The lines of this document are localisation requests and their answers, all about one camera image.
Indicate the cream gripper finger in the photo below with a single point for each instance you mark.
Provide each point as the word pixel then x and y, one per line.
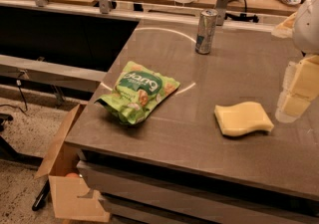
pixel 302 79
pixel 290 108

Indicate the silver redbull can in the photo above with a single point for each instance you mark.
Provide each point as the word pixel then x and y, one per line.
pixel 205 31

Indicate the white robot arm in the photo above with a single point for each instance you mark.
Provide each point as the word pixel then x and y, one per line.
pixel 305 31

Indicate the yellow wavy sponge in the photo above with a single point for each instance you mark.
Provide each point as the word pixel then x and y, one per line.
pixel 242 119

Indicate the green snack chip bag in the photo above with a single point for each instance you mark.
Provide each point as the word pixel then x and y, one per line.
pixel 136 93

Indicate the orange ball in box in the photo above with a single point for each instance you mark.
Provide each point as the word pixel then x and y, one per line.
pixel 72 175

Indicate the open cardboard box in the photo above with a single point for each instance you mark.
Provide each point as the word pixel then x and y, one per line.
pixel 71 197

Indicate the black marker on floor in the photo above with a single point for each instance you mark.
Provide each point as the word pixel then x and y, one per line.
pixel 40 200

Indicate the black office chair base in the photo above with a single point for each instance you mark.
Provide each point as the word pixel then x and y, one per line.
pixel 7 152

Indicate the right metal post bracket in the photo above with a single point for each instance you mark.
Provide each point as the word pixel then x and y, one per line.
pixel 220 7

